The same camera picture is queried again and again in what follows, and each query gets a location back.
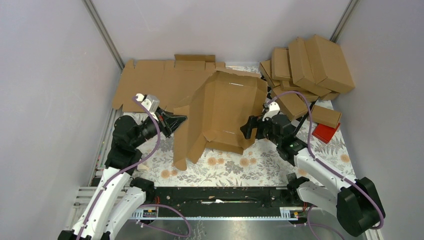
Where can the small cardboard box on red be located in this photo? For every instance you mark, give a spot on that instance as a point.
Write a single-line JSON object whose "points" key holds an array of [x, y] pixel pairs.
{"points": [[325, 116]]}

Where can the black white chessboard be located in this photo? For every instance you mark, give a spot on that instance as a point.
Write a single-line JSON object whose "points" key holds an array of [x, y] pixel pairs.
{"points": [[298, 122]]}

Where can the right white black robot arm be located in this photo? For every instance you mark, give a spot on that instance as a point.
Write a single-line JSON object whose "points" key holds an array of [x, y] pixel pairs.
{"points": [[354, 202]]}

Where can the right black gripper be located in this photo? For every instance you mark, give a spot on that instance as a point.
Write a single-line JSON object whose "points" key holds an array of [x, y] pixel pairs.
{"points": [[252, 123]]}

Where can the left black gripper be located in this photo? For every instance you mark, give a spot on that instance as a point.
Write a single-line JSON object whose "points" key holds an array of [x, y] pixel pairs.
{"points": [[168, 122]]}

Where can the large folded cardboard box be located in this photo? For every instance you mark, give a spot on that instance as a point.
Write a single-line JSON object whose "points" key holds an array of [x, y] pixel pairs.
{"points": [[328, 65]]}

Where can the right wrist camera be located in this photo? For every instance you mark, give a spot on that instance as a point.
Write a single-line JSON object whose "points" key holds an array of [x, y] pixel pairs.
{"points": [[270, 110]]}

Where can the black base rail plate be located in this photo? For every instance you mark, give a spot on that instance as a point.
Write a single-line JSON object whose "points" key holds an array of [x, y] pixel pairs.
{"points": [[223, 203]]}

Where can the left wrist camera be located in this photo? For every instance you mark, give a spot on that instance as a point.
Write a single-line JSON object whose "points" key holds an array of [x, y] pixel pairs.
{"points": [[148, 101]]}

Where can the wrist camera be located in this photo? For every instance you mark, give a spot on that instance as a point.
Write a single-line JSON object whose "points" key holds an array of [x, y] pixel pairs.
{"points": [[270, 110], [148, 101]]}

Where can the low folded cardboard box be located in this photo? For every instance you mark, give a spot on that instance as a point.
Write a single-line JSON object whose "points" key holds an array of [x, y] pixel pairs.
{"points": [[309, 96]]}

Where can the stack of flat cardboard blanks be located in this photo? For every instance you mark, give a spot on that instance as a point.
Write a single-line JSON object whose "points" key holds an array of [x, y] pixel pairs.
{"points": [[168, 80]]}

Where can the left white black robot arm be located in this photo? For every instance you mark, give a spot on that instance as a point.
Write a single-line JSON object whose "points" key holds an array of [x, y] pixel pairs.
{"points": [[104, 216]]}

